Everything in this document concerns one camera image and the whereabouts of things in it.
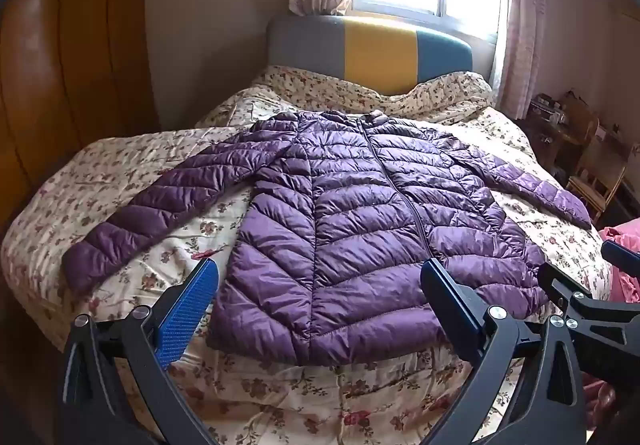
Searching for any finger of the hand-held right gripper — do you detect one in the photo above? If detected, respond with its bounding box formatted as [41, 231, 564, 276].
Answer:
[601, 239, 640, 278]
[537, 262, 640, 376]

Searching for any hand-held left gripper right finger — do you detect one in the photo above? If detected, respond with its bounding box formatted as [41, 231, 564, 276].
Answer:
[420, 257, 587, 445]

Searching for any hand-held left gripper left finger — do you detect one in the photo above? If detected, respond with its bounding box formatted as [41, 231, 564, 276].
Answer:
[60, 257, 221, 445]

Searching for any purple puffer jacket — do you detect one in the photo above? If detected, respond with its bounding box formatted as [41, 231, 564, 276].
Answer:
[61, 110, 593, 367]

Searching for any pink cloth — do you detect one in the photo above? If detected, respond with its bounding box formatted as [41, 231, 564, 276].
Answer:
[597, 224, 640, 303]

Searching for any wooden chair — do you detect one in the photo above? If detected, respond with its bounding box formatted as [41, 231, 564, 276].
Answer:
[566, 115, 632, 222]

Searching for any cluttered wooden desk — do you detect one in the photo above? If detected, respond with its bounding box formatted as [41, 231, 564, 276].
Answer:
[522, 89, 601, 171]

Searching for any large-print floral quilt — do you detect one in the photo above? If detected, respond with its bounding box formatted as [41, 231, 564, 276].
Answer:
[0, 90, 613, 445]

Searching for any floral pillow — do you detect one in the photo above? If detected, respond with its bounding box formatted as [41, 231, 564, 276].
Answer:
[250, 65, 526, 136]

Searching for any wooden wardrobe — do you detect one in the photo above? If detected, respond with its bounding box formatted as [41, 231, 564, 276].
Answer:
[0, 0, 163, 236]

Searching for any grey yellow teal headboard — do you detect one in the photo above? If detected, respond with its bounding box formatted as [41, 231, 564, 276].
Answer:
[266, 14, 473, 96]

